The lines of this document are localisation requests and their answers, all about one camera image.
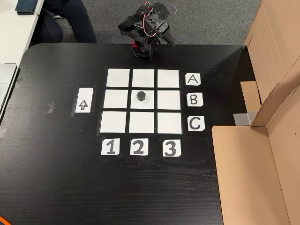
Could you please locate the white paper grid square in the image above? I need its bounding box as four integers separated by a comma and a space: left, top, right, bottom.
128, 112, 155, 134
157, 69, 180, 88
103, 89, 129, 109
106, 68, 130, 87
130, 90, 155, 110
100, 111, 127, 134
157, 90, 181, 110
157, 112, 183, 134
132, 69, 155, 88

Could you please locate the black floor tape patch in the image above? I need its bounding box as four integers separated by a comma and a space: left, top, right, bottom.
153, 1, 177, 18

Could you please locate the paper sheet letter A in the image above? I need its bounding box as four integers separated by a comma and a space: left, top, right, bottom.
185, 73, 202, 86

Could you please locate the paper sheet letter B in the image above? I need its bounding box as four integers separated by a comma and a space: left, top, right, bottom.
187, 92, 203, 107

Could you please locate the person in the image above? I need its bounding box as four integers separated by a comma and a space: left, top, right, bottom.
35, 0, 98, 44

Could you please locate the paper sheet letter C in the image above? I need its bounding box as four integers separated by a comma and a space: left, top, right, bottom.
187, 116, 206, 132

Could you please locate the brown cardboard panel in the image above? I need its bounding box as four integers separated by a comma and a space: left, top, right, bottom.
211, 83, 300, 225
240, 0, 300, 127

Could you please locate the paper sheet number 3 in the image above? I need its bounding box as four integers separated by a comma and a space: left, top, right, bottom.
162, 139, 181, 157

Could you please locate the white arrow paper sheet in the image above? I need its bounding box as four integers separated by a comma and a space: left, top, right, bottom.
75, 87, 94, 114

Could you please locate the paper sheet number 2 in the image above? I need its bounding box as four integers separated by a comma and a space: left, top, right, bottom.
130, 138, 149, 156

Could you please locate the paper sheet number 1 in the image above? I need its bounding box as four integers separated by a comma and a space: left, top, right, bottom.
101, 138, 120, 156

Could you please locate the crumpled clear tape piece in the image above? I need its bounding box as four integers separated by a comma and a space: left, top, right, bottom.
43, 101, 56, 116

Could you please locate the dark blue notebook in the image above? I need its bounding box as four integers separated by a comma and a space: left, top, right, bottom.
15, 0, 38, 16

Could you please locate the white desk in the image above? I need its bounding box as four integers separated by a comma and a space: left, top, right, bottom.
0, 0, 45, 71

